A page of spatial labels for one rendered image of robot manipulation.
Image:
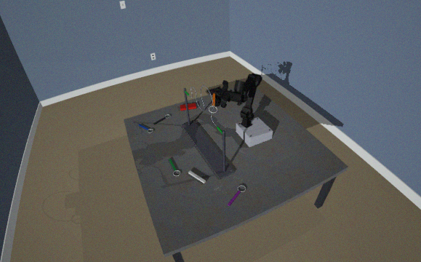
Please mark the white flat bar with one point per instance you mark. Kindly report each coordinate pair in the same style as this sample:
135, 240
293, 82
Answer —
196, 176

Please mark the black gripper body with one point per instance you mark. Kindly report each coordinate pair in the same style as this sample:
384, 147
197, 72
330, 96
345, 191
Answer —
222, 90

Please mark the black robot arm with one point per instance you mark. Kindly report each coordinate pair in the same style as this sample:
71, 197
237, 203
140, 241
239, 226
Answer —
240, 95

